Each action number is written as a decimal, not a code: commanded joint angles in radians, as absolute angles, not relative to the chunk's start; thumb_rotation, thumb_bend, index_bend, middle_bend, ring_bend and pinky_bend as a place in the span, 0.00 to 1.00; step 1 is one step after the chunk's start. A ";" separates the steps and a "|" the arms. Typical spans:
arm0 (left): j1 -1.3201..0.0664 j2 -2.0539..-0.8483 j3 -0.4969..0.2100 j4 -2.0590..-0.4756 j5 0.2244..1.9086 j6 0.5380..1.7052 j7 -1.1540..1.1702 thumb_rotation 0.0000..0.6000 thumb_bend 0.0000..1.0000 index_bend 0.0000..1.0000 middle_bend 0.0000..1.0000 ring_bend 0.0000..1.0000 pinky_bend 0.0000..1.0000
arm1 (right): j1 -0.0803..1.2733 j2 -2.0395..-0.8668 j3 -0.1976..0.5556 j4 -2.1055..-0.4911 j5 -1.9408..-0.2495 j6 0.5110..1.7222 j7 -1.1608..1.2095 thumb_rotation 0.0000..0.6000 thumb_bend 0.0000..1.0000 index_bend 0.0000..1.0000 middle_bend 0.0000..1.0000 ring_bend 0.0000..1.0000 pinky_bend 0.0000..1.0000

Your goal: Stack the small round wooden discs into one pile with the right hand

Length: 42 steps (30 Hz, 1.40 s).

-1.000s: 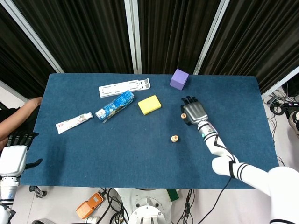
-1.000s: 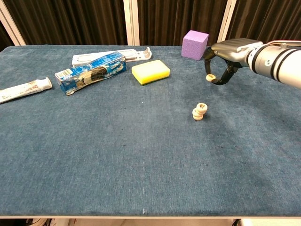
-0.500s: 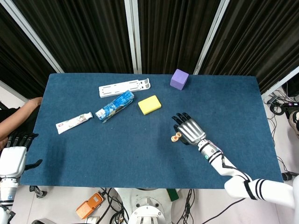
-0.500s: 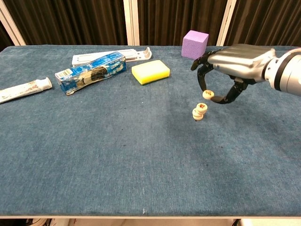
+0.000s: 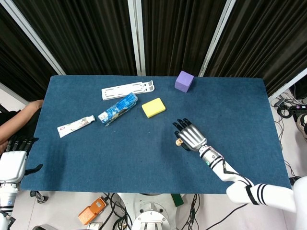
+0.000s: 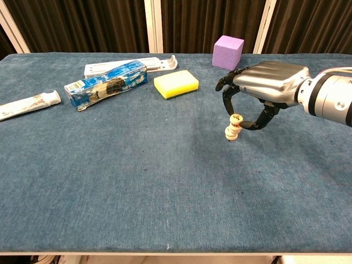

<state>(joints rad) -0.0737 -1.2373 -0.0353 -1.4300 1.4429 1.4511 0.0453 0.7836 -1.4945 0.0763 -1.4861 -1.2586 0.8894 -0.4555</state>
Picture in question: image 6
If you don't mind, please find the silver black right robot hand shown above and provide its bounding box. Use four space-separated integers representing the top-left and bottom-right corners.
214 60 314 131

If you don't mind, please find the purple foam cube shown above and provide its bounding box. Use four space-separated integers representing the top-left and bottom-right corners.
212 35 245 72

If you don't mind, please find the yellow green sponge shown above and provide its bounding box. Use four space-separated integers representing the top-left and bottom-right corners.
153 69 200 100

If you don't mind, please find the blue table cloth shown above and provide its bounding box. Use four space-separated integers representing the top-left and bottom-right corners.
0 52 352 254

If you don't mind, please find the blue cookie package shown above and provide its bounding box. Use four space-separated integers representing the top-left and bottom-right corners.
64 59 150 112

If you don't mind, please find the dark pleated curtain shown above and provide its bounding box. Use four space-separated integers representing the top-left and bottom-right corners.
0 0 352 55

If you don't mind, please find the white toothpaste tube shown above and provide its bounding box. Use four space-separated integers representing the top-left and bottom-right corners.
0 90 62 122

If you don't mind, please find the white leaning frame post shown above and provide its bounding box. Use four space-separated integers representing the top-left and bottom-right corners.
252 0 277 54

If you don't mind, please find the white plastic holder bracket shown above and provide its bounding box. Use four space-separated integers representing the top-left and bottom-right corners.
84 54 178 79

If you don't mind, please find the white upright frame post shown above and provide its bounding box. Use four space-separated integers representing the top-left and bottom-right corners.
144 0 164 54

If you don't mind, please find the white slanted frame post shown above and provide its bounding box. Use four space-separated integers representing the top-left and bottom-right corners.
0 0 31 54

